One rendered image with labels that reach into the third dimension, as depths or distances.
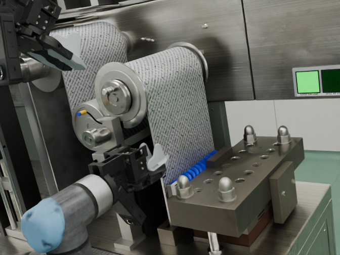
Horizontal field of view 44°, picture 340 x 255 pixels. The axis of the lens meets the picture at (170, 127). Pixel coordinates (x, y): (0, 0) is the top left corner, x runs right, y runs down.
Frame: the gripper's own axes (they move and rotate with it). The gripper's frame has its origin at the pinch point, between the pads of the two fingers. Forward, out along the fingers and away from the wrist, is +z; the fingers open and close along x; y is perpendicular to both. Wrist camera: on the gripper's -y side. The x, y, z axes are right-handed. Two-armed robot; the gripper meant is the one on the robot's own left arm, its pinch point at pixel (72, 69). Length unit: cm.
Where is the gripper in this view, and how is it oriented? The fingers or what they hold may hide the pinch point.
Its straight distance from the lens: 81.9
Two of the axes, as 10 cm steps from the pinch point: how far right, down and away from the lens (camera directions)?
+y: 2.4, -9.3, 2.7
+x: -8.0, -0.3, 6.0
